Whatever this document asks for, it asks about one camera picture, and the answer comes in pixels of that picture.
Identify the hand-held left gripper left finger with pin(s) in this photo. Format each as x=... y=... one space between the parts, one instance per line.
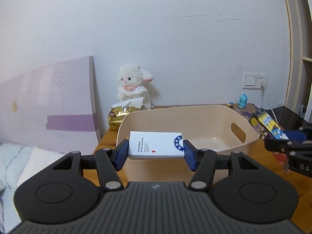
x=121 y=155

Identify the colourful snack packet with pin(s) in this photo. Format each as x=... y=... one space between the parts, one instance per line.
x=267 y=124

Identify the pink headboard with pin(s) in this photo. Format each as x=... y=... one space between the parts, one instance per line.
x=48 y=102

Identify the white wall switch socket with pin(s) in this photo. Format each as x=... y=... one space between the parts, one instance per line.
x=251 y=80

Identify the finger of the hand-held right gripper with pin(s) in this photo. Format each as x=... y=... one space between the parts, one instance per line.
x=277 y=145
x=293 y=135

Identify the small mushroom figurine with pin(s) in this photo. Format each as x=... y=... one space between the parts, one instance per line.
x=230 y=104

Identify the beige plastic basin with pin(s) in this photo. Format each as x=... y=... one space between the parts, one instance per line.
x=219 y=124

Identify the white bedding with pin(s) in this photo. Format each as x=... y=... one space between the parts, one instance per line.
x=22 y=160

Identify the gold snack packet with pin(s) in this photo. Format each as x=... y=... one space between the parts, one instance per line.
x=117 y=118

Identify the white rectangular box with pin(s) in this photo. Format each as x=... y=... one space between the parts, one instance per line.
x=156 y=143

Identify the white plush sheep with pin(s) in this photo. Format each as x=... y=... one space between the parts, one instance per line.
x=132 y=82

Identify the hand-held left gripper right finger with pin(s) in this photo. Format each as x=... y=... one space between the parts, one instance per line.
x=189 y=157

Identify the black flat panel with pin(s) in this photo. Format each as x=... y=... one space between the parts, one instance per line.
x=290 y=117

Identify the blue cartoon figurine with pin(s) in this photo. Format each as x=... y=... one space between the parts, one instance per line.
x=242 y=100

